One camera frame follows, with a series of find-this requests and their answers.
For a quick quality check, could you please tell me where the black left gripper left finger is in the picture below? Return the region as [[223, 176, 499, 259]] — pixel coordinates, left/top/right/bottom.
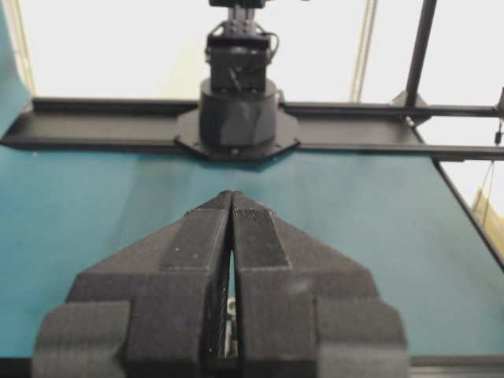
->
[[31, 191, 232, 377]]

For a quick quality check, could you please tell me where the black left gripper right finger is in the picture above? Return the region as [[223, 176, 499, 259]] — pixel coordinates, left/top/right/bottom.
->
[[232, 192, 410, 377]]

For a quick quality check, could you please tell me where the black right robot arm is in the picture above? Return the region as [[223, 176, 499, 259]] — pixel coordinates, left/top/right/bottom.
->
[[199, 1, 278, 147]]

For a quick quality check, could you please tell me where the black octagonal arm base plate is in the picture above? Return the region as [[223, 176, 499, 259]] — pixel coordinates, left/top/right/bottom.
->
[[175, 109, 301, 162]]

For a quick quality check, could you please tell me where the black aluminium frame rail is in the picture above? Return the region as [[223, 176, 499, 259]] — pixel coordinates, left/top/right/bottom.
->
[[1, 98, 503, 162]]

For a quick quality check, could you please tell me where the black vertical frame post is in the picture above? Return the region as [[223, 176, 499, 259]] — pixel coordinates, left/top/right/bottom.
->
[[405, 0, 437, 108]]

